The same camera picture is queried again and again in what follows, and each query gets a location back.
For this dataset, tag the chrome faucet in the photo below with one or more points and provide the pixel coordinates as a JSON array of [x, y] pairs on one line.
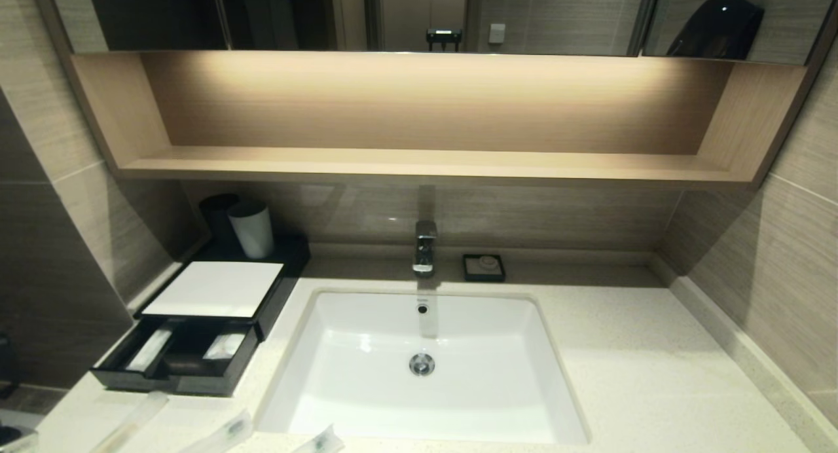
[[425, 247]]

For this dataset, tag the small white wrapped packet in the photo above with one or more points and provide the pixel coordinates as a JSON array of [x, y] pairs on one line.
[[224, 347]]

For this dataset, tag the black soap dish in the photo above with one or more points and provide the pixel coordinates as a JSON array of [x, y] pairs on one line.
[[468, 271]]

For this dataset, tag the small clear toiletry packet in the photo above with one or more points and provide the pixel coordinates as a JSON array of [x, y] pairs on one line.
[[229, 432], [321, 441]]

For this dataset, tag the grey plastic cup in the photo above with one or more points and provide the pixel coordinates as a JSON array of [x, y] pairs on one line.
[[252, 234]]

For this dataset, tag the glossy black dome object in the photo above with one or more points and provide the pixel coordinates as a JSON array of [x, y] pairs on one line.
[[717, 29]]

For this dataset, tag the long clear toothbrush packet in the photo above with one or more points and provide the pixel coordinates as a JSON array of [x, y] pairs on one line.
[[134, 421]]

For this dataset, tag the long white wrapped packet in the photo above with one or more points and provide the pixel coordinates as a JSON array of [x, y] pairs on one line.
[[149, 349]]

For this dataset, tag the round beige soap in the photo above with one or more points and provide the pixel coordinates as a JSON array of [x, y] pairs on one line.
[[488, 263]]

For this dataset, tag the chrome sink drain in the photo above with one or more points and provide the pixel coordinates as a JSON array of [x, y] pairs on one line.
[[422, 364]]

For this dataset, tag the black amenity box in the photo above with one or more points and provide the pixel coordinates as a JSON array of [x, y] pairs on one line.
[[216, 289]]

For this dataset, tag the black amenity box drawer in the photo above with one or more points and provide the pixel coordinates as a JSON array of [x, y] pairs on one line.
[[163, 384]]

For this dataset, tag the light wooden wall shelf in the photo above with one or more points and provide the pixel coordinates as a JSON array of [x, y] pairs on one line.
[[425, 165]]

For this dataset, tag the mirror cabinet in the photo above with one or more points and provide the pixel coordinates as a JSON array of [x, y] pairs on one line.
[[163, 14]]

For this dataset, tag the black cylindrical cup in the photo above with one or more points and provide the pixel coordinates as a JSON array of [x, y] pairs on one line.
[[213, 217]]

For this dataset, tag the white sink basin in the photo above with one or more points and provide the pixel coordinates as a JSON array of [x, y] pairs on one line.
[[425, 404]]

